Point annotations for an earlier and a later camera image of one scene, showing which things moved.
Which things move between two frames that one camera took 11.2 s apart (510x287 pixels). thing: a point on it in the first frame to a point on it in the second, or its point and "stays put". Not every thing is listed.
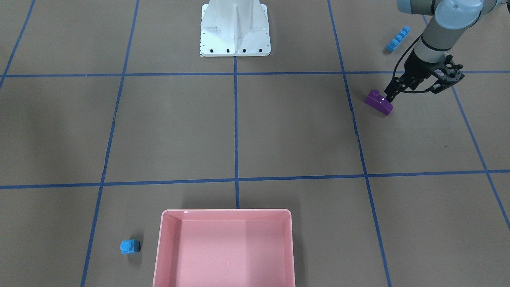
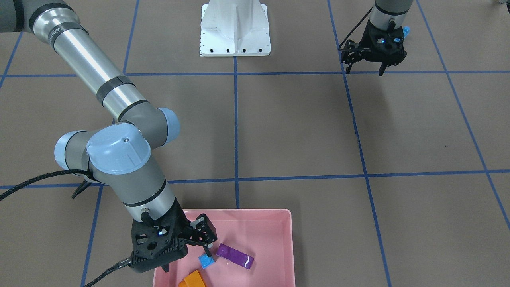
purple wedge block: [379, 103] to [235, 256]
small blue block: [130, 246] to [205, 261]
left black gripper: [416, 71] to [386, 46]
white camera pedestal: [234, 28] stays put
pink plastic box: [224, 248] stays put
